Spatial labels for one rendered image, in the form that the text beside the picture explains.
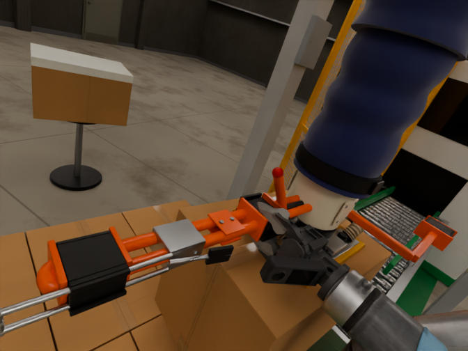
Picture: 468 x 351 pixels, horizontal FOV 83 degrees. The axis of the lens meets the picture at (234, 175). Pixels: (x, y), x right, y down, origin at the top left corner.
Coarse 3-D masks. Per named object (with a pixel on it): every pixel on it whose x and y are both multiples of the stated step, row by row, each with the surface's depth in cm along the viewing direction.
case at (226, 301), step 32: (256, 256) 66; (352, 256) 79; (384, 256) 85; (160, 288) 86; (192, 288) 71; (224, 288) 60; (256, 288) 58; (288, 288) 61; (192, 320) 72; (224, 320) 61; (256, 320) 53; (288, 320) 53; (320, 320) 72
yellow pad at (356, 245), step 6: (336, 228) 87; (342, 228) 88; (336, 234) 83; (342, 234) 79; (348, 240) 82; (354, 240) 83; (360, 240) 85; (348, 246) 79; (354, 246) 81; (360, 246) 82; (342, 252) 76; (348, 252) 77; (354, 252) 79; (336, 258) 73; (342, 258) 74
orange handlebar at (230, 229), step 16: (304, 208) 67; (208, 224) 50; (224, 224) 50; (240, 224) 52; (256, 224) 54; (368, 224) 70; (128, 240) 40; (144, 240) 42; (208, 240) 46; (224, 240) 49; (384, 240) 67; (432, 240) 74; (144, 256) 39; (416, 256) 64; (48, 272) 32; (48, 288) 31
